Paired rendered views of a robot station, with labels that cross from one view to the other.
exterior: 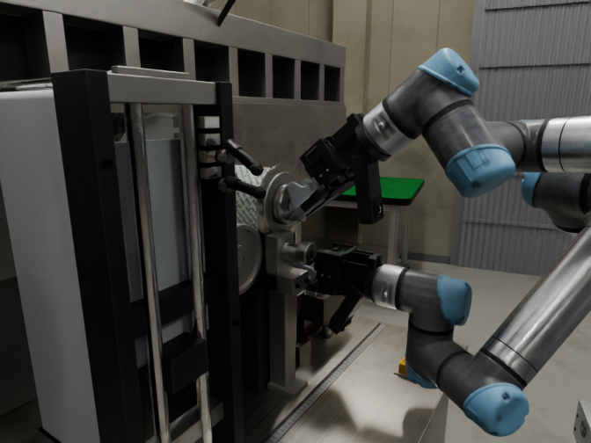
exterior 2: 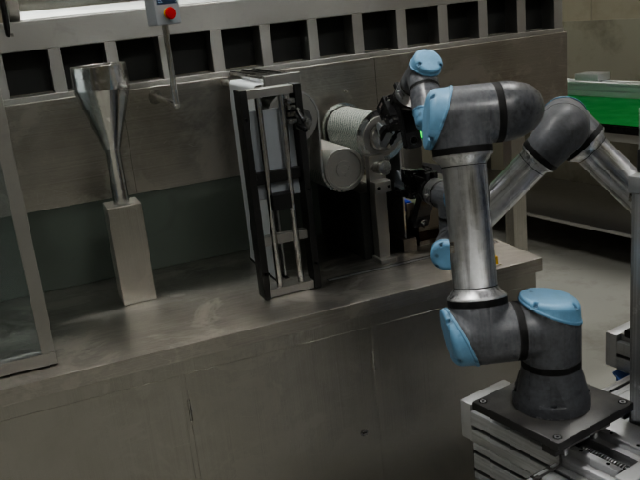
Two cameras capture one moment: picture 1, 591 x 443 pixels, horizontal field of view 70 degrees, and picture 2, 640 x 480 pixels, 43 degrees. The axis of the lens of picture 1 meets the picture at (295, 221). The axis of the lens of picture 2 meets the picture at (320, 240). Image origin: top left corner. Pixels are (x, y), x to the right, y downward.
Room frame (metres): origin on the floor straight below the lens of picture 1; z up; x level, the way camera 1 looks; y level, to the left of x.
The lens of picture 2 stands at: (-1.17, -1.13, 1.64)
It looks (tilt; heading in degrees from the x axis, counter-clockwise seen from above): 17 degrees down; 36
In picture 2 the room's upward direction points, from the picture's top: 6 degrees counter-clockwise
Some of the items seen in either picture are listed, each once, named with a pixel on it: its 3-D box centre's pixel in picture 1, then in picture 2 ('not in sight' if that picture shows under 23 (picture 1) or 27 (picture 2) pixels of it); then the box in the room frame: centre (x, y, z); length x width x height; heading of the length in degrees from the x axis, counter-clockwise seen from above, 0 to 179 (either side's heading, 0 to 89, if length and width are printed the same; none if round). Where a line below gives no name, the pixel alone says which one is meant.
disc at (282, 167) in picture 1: (281, 203); (381, 136); (0.76, 0.02, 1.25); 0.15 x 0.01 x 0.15; 146
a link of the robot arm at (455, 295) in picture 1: (434, 298); (452, 199); (0.66, -0.23, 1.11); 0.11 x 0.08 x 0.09; 56
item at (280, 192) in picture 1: (287, 204); (383, 136); (0.75, 0.01, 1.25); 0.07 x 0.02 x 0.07; 146
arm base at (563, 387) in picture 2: not in sight; (550, 379); (0.25, -0.63, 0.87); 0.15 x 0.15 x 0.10
